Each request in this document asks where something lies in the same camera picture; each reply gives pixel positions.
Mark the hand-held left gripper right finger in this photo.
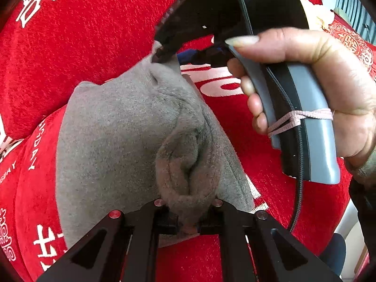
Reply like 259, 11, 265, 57
197, 199, 343, 282

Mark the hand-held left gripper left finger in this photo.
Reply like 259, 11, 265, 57
37, 199, 180, 282

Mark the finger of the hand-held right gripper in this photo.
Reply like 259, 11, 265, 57
179, 42, 234, 66
151, 0, 244, 63

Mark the grey knit garment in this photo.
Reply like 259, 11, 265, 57
55, 41, 255, 249

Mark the person's right forearm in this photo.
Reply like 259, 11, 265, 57
344, 145, 376, 259

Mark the person's right hand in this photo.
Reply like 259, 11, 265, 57
226, 27, 376, 165

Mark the red patterned cushion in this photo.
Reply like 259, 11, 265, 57
326, 15, 376, 80

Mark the dark blue stool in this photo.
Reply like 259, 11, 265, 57
317, 232, 347, 277

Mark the red printed blanket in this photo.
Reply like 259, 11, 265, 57
0, 0, 353, 282

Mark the cream floral cloth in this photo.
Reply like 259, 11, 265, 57
300, 0, 335, 31

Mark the pink string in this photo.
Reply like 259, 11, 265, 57
267, 108, 335, 138

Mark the black cable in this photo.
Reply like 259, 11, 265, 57
227, 0, 304, 232

